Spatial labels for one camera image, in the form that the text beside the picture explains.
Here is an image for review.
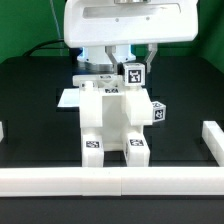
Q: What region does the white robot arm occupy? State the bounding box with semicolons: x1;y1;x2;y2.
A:
64;0;198;73

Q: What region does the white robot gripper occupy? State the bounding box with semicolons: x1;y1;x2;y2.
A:
64;0;198;75

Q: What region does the small white tagged cube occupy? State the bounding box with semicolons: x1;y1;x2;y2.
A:
123;63;145;86
152;101;166;122

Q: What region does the white obstacle wall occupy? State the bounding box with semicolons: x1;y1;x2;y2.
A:
0;167;224;197
0;121;4;142
202;121;224;167

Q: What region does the white chair seat part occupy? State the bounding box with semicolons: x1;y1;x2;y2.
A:
99;87;145;152

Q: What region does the white left obstacle wall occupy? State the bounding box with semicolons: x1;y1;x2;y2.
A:
0;121;4;142

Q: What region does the white front obstacle wall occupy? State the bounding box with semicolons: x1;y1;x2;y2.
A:
0;167;224;197

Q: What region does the white right obstacle wall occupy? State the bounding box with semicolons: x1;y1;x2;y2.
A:
202;121;224;167

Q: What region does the white chair back frame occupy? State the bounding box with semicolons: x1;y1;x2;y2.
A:
72;74;153;128

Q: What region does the white marker base plate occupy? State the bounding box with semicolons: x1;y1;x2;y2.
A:
58;88;80;108

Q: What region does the black cable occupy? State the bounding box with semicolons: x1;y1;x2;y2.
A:
21;39;68;58

